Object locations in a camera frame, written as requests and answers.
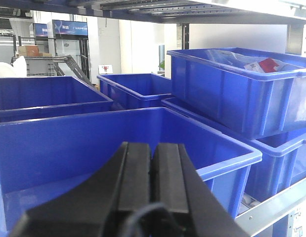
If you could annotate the steel front rack beam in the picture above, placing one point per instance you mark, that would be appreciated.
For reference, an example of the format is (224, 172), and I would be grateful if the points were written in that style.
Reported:
(177, 11)

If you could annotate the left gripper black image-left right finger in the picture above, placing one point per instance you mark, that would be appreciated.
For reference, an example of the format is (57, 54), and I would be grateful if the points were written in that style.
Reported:
(192, 209)

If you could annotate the steel rack beam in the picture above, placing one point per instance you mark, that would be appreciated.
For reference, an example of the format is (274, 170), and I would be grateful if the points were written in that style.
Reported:
(268, 212)
(177, 11)

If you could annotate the lower steel rack beam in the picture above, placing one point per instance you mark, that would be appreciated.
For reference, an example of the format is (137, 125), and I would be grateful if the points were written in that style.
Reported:
(268, 212)

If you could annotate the blue bin far left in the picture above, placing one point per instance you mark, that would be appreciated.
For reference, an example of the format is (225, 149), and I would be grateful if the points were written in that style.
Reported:
(46, 97)

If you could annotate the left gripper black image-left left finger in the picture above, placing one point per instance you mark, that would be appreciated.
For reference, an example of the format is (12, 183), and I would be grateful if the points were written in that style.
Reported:
(97, 206)

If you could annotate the grey plastic crate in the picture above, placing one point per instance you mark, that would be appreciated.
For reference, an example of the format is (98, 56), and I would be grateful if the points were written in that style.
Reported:
(37, 66)

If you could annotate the cardboard box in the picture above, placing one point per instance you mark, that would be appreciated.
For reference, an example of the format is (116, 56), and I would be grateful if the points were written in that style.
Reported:
(31, 50)

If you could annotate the stacked blue bin with bags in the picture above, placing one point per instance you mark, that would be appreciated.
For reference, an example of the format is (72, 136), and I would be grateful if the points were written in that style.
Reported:
(254, 104)

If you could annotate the blue bin under stack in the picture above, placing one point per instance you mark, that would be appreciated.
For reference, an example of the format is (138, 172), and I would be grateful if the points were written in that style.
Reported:
(283, 155)

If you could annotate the blue bin far centre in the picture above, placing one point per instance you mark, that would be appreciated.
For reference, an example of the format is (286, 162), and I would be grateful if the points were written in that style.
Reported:
(134, 91)

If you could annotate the blue target plastic bin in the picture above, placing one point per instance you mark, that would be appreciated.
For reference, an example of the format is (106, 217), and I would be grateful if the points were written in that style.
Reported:
(41, 159)

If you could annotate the clear plastic bag red label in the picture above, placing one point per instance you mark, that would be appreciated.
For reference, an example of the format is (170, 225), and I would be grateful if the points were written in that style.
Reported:
(250, 63)

